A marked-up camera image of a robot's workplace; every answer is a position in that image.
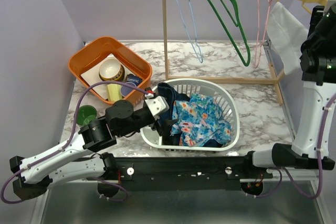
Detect blue denim shorts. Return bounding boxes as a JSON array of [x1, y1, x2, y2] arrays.
[[156, 82, 224, 148]]

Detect blue floral garment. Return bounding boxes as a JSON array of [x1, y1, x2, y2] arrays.
[[170, 93, 232, 148]]

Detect light grey cloth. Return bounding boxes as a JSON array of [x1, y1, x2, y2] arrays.
[[266, 2, 308, 75]]

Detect pink wire hanger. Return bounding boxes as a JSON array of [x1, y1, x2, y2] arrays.
[[253, 0, 286, 69]]

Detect light blue wire hanger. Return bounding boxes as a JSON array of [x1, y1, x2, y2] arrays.
[[175, 0, 203, 63]]

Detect green plastic hanger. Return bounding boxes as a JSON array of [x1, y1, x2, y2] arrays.
[[202, 0, 251, 67]]

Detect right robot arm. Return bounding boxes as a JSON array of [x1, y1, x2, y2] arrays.
[[241, 2, 335, 178]]

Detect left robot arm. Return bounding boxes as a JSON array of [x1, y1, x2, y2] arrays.
[[10, 96, 173, 201]]

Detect white plastic laundry basket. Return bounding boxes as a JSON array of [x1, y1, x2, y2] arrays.
[[140, 78, 240, 152]]

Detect dark blue striped cup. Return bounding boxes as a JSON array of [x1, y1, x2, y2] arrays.
[[126, 73, 143, 87]]

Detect purple cup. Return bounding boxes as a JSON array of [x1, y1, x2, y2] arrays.
[[120, 82, 137, 98]]

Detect black mounting base bar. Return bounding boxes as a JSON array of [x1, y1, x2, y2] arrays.
[[99, 154, 272, 191]]

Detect yellow cup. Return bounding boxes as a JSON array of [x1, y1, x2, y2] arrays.
[[106, 84, 123, 102]]

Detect patterned ceramic bowl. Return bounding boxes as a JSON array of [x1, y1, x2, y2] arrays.
[[99, 58, 125, 81]]

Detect green floral mug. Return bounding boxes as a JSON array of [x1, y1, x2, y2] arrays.
[[76, 105, 98, 126]]

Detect white square plate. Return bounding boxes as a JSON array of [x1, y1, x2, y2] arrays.
[[81, 54, 118, 100]]

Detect orange plastic bin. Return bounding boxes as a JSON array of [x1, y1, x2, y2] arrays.
[[68, 37, 152, 89]]

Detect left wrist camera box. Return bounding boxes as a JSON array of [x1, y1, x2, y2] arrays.
[[144, 90, 169, 120]]

